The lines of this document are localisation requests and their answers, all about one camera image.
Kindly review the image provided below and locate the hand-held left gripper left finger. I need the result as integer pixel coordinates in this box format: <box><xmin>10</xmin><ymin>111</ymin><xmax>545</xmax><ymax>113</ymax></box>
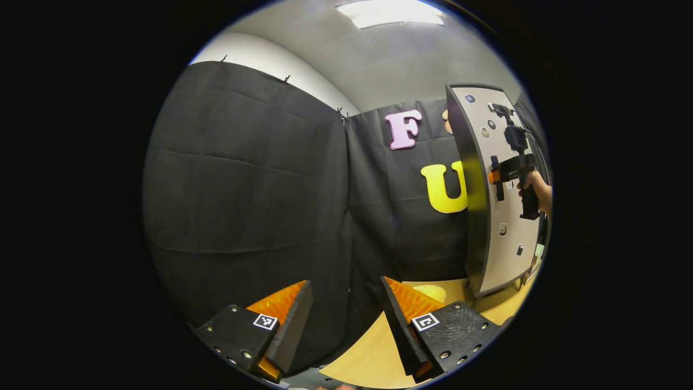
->
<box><xmin>194</xmin><ymin>279</ymin><xmax>313</xmax><ymax>384</ymax></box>

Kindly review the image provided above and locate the grey cabinet door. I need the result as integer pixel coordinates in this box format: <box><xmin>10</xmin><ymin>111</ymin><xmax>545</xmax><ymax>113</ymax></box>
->
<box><xmin>450</xmin><ymin>86</ymin><xmax>545</xmax><ymax>293</ymax></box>

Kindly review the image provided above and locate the yellow bumpy fruit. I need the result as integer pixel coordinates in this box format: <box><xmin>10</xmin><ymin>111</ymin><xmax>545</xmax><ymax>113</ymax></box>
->
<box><xmin>413</xmin><ymin>284</ymin><xmax>447</xmax><ymax>304</ymax></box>

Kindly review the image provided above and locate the black door handle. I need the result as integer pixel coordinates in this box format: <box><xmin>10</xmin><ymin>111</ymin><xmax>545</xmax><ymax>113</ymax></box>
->
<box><xmin>490</xmin><ymin>155</ymin><xmax>505</xmax><ymax>202</ymax></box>

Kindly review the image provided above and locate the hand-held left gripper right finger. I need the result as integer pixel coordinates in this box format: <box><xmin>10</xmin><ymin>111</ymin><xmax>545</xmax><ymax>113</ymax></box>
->
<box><xmin>380</xmin><ymin>276</ymin><xmax>501</xmax><ymax>384</ymax></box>

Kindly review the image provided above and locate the large ceiling light panel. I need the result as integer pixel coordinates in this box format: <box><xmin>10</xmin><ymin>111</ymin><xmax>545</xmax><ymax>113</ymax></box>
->
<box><xmin>336</xmin><ymin>0</ymin><xmax>444</xmax><ymax>29</ymax></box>

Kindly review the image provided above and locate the black backdrop cloth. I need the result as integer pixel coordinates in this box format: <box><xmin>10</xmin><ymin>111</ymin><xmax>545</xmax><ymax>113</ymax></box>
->
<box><xmin>142</xmin><ymin>61</ymin><xmax>550</xmax><ymax>374</ymax></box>

